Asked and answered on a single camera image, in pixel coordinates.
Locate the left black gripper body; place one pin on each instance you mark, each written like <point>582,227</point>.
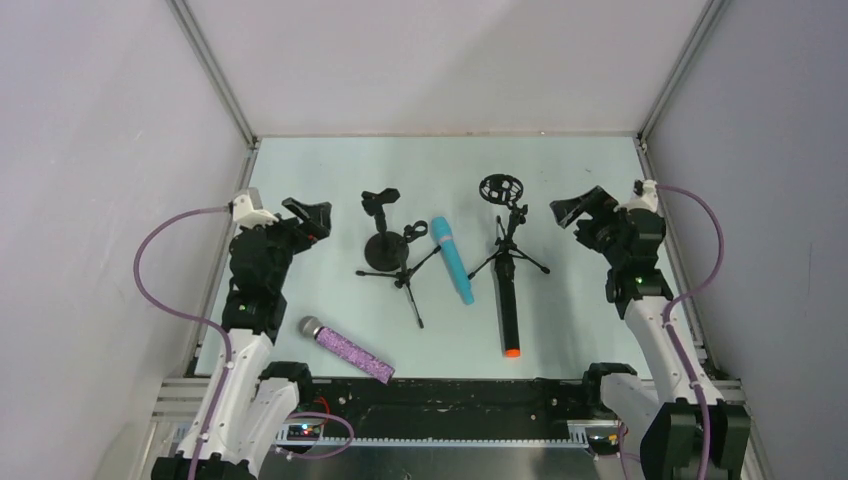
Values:
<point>291,230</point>

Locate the right circuit board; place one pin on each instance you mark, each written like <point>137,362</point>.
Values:
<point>602,444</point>

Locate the black tripod shock-mount stand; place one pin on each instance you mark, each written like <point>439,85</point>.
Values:
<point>506,190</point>

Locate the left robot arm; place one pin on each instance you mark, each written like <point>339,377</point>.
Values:
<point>249,396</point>

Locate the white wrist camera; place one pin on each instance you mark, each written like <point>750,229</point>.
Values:
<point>247,210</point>
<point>645,196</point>

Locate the left circuit board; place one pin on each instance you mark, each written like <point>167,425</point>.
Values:
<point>303,432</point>

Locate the turquoise microphone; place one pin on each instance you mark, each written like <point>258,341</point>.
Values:
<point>443,236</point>

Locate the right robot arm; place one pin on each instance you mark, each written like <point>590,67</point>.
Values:
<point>683,427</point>

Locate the purple glitter microphone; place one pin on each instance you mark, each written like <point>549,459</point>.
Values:
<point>345,349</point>

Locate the black microphone orange end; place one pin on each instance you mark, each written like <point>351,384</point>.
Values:
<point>507,305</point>

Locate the circuit board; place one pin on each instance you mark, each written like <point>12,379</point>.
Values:
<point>602,444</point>
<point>303,432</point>

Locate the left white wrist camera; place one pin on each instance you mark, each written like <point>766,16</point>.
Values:
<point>247,210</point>

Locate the black round-base mic stand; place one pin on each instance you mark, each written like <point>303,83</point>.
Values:
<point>385,250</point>

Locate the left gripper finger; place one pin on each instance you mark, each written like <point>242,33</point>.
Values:
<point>317,214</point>
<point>316,229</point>

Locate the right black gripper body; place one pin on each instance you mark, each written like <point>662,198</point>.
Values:
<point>593,223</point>

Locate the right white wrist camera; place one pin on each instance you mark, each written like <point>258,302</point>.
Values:
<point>645,196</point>

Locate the black small tripod stand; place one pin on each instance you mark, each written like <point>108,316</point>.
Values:
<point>402,276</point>

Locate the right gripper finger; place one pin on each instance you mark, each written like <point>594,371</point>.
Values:
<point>567,212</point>
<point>605,202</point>

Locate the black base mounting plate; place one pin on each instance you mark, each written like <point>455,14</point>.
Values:
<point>458,410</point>

